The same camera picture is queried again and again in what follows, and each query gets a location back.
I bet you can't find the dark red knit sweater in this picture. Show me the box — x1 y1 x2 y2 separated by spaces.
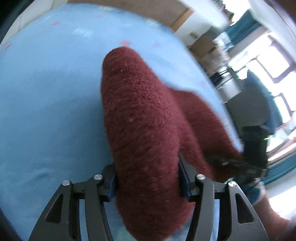
100 46 243 241

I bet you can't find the blue gloved right hand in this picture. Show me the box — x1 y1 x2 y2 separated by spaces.
240 178 266 206

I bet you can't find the dark chair with blue cushion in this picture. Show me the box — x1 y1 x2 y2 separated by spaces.
226 70 282 136

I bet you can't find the blue dinosaur bed sheet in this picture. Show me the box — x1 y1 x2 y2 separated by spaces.
1 4 243 240

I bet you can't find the wooden drawer nightstand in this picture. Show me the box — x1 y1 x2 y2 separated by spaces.
189 34 230 77

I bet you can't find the teal right curtain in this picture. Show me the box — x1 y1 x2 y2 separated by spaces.
226 9 262 45

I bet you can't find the wooden headboard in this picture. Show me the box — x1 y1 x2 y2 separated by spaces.
68 0 194 31

